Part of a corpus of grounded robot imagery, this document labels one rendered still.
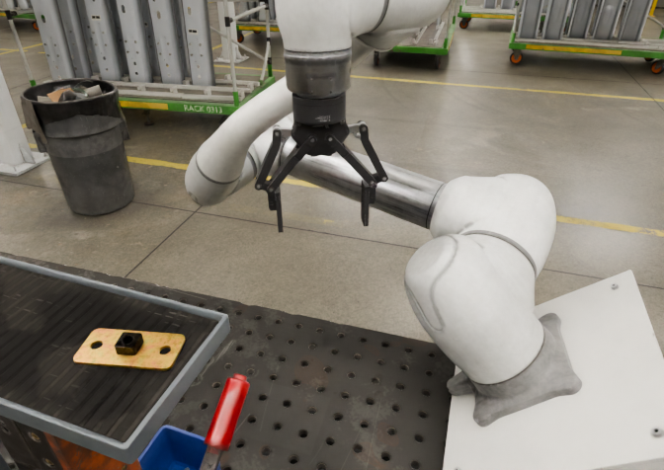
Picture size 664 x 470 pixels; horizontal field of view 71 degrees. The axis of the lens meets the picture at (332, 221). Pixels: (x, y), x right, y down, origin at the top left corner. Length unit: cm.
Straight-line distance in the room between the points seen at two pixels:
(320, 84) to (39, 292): 40
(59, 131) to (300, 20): 240
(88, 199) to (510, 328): 268
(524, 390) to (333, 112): 52
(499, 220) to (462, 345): 23
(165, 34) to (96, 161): 181
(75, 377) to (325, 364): 65
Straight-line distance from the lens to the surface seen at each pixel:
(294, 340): 106
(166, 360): 42
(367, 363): 101
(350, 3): 62
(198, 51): 438
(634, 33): 729
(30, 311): 53
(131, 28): 464
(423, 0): 72
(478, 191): 90
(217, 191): 102
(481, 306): 74
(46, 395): 44
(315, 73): 62
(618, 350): 85
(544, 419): 82
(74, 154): 297
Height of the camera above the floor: 146
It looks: 32 degrees down
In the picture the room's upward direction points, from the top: straight up
